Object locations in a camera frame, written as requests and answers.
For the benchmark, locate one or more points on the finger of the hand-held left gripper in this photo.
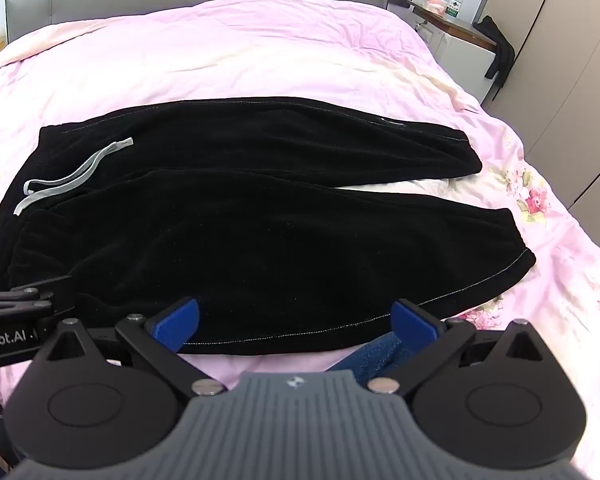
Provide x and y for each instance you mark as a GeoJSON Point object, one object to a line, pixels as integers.
{"type": "Point", "coordinates": [55, 295]}

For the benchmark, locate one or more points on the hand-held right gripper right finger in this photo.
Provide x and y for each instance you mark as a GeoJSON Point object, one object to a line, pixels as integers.
{"type": "Point", "coordinates": [413, 321]}

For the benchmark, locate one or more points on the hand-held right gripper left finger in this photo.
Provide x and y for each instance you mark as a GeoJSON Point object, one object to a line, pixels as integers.
{"type": "Point", "coordinates": [176, 322]}

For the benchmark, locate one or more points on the black pants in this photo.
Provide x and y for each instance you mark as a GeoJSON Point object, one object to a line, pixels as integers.
{"type": "Point", "coordinates": [260, 240]}

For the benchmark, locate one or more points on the white bedside table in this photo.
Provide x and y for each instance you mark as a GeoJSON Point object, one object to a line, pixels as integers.
{"type": "Point", "coordinates": [455, 45]}

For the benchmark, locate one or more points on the pink floral quilt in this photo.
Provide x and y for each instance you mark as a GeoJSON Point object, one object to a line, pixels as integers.
{"type": "Point", "coordinates": [240, 50]}

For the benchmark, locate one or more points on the black hanging cloth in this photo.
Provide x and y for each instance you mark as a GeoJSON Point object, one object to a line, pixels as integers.
{"type": "Point", "coordinates": [500, 45]}

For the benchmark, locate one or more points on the beige wardrobe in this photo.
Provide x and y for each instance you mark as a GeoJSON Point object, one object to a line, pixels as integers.
{"type": "Point", "coordinates": [570, 70]}

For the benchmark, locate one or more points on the pink packet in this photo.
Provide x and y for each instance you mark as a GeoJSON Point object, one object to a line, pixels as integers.
{"type": "Point", "coordinates": [436, 5]}

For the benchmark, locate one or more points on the clear water bottle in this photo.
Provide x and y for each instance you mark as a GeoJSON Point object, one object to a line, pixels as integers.
{"type": "Point", "coordinates": [455, 2]}

